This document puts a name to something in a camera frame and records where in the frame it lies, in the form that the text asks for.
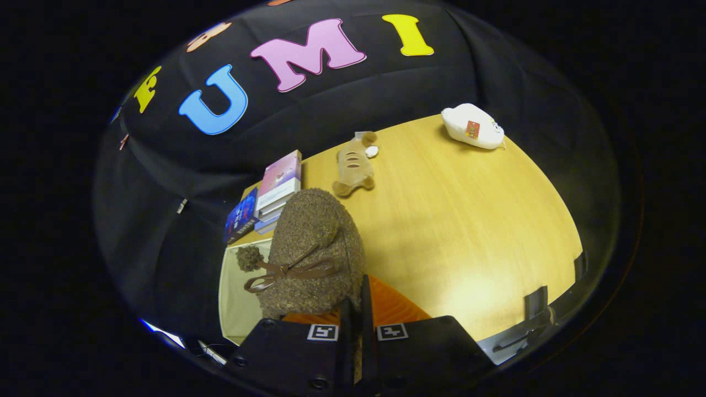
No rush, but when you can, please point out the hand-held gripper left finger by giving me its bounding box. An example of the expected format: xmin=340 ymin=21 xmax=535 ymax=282
xmin=228 ymin=299 xmax=355 ymax=395

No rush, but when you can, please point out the dark blue book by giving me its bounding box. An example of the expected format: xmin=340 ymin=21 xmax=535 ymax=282
xmin=223 ymin=187 xmax=260 ymax=245

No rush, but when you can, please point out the white book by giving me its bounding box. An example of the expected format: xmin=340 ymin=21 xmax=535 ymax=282
xmin=258 ymin=185 xmax=301 ymax=221

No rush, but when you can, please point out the black backdrop cloth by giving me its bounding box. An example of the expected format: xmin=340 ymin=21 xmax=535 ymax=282
xmin=94 ymin=0 xmax=621 ymax=342

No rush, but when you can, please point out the black chair frame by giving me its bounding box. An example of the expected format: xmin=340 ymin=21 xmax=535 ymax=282
xmin=491 ymin=253 xmax=590 ymax=353

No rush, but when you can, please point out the white plush toy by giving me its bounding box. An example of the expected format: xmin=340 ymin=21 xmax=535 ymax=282
xmin=441 ymin=103 xmax=505 ymax=151

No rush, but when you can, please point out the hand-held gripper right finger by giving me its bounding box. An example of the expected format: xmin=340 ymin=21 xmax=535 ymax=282
xmin=359 ymin=275 xmax=495 ymax=395

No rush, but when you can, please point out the lit computer screen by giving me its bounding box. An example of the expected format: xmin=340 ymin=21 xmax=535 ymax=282
xmin=141 ymin=319 xmax=185 ymax=349

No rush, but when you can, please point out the green fabric storage box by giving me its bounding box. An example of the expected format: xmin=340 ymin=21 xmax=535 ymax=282
xmin=218 ymin=238 xmax=276 ymax=345

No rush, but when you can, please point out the brown fuzzy slipper shoe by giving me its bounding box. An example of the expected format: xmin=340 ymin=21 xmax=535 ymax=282
xmin=236 ymin=187 xmax=366 ymax=319

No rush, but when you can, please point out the pink cover book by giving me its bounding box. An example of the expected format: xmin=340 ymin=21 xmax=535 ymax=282
xmin=256 ymin=150 xmax=303 ymax=210

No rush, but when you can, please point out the tan bread plush toy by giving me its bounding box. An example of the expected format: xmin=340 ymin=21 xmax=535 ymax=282
xmin=332 ymin=131 xmax=380 ymax=198

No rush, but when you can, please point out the pale blue book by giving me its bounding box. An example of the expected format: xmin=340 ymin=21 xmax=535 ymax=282
xmin=254 ymin=212 xmax=282 ymax=235

